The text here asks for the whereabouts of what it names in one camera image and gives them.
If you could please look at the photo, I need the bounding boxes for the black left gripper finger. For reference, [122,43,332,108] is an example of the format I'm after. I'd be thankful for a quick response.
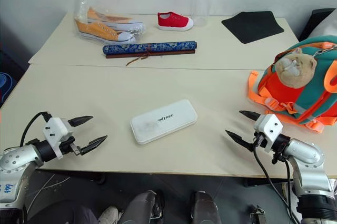
[80,135,108,155]
[67,115,94,128]

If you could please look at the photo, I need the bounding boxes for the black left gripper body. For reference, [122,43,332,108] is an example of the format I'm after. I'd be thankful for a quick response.
[61,136,83,157]

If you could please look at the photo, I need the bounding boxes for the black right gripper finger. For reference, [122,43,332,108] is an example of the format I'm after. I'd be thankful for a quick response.
[225,129,255,152]
[239,110,261,122]

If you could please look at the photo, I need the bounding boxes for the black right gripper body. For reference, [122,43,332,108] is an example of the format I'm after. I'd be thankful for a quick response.
[252,132,266,148]

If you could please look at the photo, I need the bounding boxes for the teal and orange backpack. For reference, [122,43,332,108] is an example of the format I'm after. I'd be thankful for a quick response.
[247,35,337,134]

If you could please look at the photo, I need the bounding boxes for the white rectangular case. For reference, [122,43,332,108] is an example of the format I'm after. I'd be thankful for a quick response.
[130,99,199,145]

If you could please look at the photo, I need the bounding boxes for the brown plush hamster toy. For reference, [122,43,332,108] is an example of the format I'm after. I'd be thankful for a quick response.
[274,47,318,89]

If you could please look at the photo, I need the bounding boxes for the dark trouser leg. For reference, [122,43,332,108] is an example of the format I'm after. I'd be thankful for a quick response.
[26,199,100,224]

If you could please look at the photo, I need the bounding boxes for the white sneaker of person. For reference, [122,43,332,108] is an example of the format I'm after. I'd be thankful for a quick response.
[98,206,120,224]

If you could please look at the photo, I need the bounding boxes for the dark rounded shape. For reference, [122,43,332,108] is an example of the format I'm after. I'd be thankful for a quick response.
[123,190,165,224]
[193,190,222,224]

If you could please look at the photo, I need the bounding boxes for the blue patterned object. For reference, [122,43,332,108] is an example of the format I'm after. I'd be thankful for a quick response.
[0,72,14,105]

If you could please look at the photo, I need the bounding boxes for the black mouse pad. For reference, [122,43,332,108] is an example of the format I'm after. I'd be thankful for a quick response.
[221,11,285,44]

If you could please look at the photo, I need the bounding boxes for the orange canvas sneaker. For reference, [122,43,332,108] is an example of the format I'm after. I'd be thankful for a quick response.
[74,18,136,44]
[86,7,146,34]

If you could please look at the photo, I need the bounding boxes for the blue patterned rolled scroll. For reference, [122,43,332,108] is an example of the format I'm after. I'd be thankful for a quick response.
[102,40,198,67]

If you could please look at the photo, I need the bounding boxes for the clear plastic shoe bag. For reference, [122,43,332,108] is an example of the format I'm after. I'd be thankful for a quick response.
[73,1,147,45]

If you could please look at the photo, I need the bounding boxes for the black chair back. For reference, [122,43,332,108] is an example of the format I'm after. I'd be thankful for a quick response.
[298,8,336,42]

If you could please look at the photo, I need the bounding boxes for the red canvas child shoe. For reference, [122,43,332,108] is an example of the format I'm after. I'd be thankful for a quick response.
[157,12,194,32]

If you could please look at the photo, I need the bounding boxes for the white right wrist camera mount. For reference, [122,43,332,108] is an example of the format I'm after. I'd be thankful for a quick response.
[253,114,284,153]

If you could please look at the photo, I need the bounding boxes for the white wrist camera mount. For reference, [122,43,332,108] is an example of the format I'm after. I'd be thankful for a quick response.
[43,117,75,160]
[253,114,284,153]

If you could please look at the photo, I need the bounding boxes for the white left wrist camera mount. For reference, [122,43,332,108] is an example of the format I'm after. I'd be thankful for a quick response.
[43,117,75,160]

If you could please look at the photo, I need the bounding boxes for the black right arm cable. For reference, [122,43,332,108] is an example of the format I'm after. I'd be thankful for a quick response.
[253,143,302,224]

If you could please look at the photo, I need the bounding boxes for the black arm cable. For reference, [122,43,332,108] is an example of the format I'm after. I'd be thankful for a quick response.
[19,112,53,147]
[253,143,302,224]

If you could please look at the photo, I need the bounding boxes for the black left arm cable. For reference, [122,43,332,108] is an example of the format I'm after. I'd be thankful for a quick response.
[19,112,53,147]

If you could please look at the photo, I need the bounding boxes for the thin white cables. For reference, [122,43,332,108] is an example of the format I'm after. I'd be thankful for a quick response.
[25,173,72,216]

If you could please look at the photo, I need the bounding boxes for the small metal bracket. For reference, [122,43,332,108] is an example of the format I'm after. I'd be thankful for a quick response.
[249,204,267,224]

